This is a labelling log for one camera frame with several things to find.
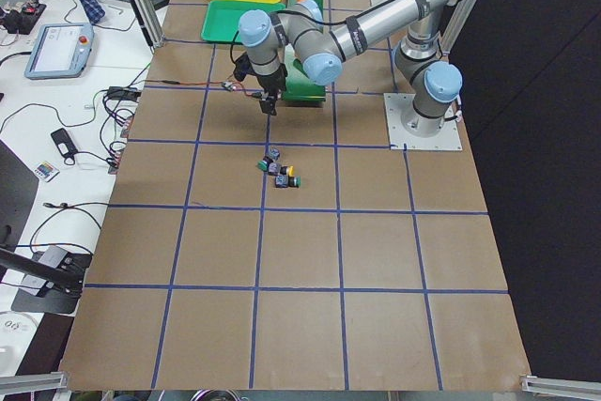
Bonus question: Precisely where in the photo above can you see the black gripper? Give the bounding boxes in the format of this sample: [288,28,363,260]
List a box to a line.
[256,65,287,116]

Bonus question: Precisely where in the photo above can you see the green push button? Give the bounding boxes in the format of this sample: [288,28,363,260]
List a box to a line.
[257,161,269,172]
[274,175,301,188]

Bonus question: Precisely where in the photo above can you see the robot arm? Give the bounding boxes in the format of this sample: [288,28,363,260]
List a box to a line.
[233,0,464,138]

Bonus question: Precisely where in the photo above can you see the green tray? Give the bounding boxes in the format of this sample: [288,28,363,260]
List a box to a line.
[200,0,285,43]

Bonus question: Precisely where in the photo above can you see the green conveyor belt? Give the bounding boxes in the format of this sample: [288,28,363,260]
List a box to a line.
[281,0,326,106]

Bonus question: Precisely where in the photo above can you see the teach pendant tablet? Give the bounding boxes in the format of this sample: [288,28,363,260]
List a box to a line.
[23,23,95,80]

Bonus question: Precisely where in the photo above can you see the red black wire cable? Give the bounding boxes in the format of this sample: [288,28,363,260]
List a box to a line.
[145,79,264,100]

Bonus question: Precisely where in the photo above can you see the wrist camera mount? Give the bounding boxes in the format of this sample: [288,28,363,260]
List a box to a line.
[233,53,255,82]

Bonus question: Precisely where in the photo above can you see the black switch block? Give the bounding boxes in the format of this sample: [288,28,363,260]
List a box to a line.
[268,147,281,161]

